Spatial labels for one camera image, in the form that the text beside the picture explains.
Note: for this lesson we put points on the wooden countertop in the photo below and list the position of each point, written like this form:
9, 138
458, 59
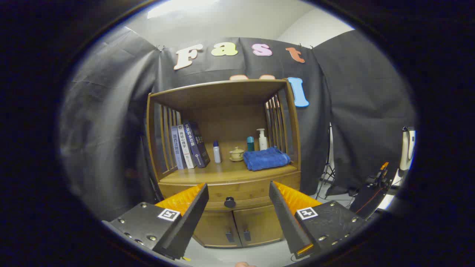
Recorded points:
222, 168

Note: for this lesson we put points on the black backdrop cloth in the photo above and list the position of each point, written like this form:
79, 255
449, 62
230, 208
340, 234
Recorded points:
111, 129

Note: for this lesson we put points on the white bottle with blue cap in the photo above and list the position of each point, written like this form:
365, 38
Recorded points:
217, 154

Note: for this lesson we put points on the black drawer knob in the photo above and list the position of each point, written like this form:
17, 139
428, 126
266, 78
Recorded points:
229, 202

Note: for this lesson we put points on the white upright device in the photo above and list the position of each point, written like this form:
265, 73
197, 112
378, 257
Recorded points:
405, 152

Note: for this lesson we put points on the wooden cabinet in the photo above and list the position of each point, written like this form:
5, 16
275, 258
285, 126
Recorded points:
222, 92

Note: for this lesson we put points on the light blue book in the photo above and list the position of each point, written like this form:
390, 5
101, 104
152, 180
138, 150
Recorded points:
177, 148

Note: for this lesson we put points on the black light stand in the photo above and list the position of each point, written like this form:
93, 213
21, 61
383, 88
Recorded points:
328, 163

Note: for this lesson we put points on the teal bottle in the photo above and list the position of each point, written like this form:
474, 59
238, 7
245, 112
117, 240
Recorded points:
251, 144

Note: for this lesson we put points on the black equipment with orange tip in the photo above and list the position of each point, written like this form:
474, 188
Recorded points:
371, 196

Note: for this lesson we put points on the cream lidded teacup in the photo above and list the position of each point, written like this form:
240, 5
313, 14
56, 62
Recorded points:
236, 154

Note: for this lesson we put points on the white book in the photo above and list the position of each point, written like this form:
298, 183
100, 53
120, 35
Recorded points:
186, 148

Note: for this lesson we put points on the white pump bottle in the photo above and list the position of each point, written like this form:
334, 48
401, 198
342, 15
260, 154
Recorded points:
262, 142

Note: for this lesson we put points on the folded blue towel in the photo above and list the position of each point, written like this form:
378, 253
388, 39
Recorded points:
265, 159

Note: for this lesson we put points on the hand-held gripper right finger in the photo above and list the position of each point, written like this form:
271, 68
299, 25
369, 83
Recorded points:
287, 222

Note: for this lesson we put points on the dark blue book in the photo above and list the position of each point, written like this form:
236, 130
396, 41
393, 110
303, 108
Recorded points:
196, 144

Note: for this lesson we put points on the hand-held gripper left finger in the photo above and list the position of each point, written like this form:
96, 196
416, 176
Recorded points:
185, 226

